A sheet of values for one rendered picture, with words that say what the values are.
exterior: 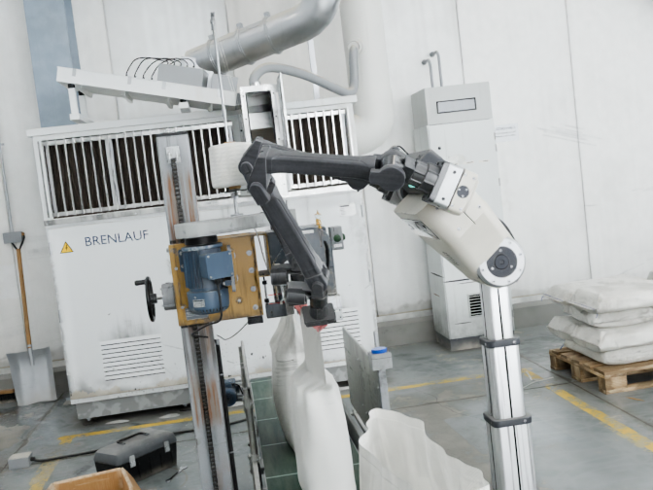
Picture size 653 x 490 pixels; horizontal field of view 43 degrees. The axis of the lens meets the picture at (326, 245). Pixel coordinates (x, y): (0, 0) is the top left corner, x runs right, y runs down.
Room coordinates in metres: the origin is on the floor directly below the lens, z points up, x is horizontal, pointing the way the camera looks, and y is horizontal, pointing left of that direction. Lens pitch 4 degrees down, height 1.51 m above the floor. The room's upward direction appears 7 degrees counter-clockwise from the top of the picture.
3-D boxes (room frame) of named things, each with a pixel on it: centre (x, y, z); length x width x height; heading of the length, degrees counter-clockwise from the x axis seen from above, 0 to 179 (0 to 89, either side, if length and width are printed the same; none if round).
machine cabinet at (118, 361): (6.42, 0.87, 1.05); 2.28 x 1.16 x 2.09; 97
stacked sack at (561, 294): (5.72, -1.82, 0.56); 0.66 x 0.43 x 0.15; 94
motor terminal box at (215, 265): (2.96, 0.40, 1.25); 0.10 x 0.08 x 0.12; 122
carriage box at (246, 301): (3.29, 0.45, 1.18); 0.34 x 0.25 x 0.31; 97
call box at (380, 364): (3.15, -0.15, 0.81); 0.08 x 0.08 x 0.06; 7
